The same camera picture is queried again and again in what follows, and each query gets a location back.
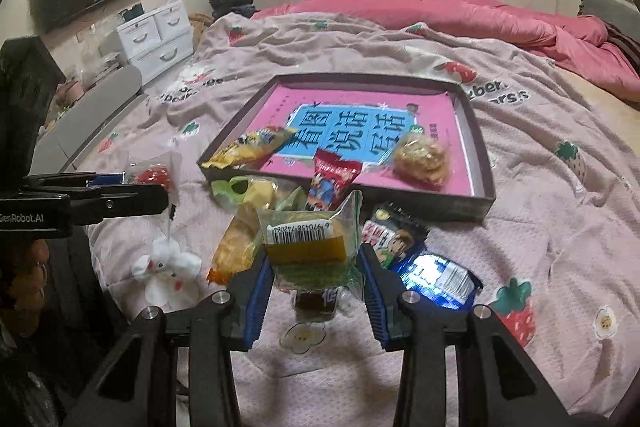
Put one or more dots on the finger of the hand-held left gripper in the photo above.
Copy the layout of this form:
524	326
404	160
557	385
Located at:
120	203
107	180

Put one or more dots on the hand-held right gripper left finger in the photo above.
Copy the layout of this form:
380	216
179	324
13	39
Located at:
257	302

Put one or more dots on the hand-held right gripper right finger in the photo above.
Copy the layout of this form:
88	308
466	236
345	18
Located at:
377	307

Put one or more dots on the clear red candy packet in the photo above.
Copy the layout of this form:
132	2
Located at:
150	174

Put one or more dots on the brown cake packet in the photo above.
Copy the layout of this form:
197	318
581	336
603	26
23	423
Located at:
315	302

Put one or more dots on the blue snack packet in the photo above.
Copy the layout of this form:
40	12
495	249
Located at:
440	279

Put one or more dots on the green yellow cake packet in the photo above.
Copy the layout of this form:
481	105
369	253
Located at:
310	237

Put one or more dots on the dark tray with pink base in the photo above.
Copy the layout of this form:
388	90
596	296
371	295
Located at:
450	177

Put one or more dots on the person's left hand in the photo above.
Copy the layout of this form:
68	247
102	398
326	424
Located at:
25	277

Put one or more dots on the orange cracker packet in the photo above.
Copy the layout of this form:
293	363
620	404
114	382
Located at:
235	247

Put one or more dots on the grey board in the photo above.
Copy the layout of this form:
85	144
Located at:
90	117

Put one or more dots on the dark cartoon snack packet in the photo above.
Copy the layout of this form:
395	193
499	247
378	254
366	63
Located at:
390	234

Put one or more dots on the white plush toy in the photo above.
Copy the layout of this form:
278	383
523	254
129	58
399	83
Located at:
165	274

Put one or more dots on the light green snack packet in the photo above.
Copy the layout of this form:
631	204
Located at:
240	187

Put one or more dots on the red snack packet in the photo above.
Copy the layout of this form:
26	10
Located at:
332	177

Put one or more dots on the yellow snack packet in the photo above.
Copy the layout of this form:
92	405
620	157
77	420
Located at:
250	147

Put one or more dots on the white drawer unit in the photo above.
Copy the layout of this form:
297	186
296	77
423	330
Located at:
155	37

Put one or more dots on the clear cookie packet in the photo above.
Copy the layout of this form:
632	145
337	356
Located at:
420	159

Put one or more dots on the pink strawberry printed blanket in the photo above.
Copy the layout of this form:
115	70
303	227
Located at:
525	207

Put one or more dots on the brown plush toy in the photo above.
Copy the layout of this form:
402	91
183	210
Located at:
200	24

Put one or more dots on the dark clothes pile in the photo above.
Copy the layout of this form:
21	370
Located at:
230	4

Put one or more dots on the pink duvet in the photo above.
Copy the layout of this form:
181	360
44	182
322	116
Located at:
450	17

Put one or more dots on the dark striped pillow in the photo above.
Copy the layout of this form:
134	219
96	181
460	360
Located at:
622	44

